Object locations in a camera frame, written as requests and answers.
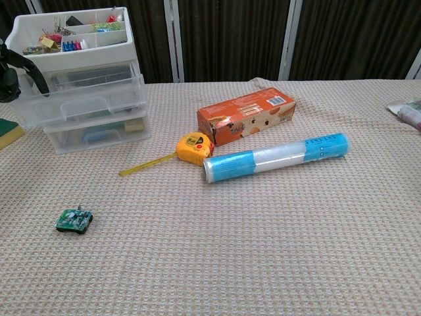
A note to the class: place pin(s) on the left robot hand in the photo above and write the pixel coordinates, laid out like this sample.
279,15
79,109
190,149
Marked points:
8,85

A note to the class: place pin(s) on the clear drawer with green board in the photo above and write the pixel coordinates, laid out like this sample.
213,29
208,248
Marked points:
39,112

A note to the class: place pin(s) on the white organizer trays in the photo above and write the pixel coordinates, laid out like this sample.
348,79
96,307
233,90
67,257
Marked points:
82,59

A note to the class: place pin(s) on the small green circuit board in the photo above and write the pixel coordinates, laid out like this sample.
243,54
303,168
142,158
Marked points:
73,220

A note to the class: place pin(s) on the clear drawer with tan block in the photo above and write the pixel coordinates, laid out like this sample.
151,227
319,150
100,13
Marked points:
65,141

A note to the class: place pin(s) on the clear plastic drawer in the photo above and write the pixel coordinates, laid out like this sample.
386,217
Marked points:
139,112

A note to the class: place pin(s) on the orange biscuit box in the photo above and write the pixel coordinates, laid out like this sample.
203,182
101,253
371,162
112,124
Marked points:
243,115

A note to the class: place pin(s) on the green yellow sponge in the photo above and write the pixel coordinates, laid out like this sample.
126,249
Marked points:
10,135

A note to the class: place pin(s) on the colourful clip pile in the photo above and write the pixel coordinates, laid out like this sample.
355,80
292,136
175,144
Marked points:
49,42

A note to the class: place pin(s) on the black pleated curtain panel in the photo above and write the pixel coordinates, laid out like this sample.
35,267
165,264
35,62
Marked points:
148,33
355,33
10,13
230,33

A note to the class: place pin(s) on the blue red white pushpins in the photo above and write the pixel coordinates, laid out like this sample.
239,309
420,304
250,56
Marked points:
74,45

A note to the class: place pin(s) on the metal binder clips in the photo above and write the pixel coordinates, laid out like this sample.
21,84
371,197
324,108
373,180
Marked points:
64,30

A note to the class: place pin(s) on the dark green flat board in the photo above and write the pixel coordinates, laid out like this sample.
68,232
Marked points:
98,74

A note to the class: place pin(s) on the small black block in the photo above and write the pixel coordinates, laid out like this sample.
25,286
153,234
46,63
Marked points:
75,21

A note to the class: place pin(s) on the blue green small packet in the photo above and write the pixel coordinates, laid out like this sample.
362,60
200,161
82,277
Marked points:
105,27

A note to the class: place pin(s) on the red white small packet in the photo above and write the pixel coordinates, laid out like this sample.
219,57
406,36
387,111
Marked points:
115,14

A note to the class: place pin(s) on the tan rectangular block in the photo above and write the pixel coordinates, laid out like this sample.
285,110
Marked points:
134,125

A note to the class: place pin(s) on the yellow tape measure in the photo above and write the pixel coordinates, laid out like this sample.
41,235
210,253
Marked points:
192,146

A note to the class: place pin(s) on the beige woven tablecloth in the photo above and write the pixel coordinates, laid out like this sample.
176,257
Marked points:
230,247

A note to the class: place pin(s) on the blue white cling film roll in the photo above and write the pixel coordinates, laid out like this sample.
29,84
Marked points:
276,158

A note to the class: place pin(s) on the floral printed packet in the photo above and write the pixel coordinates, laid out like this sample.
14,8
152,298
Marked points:
409,115

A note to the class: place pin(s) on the white metal partition post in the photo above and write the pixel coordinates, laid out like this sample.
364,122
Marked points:
174,39
290,39
33,5
415,67

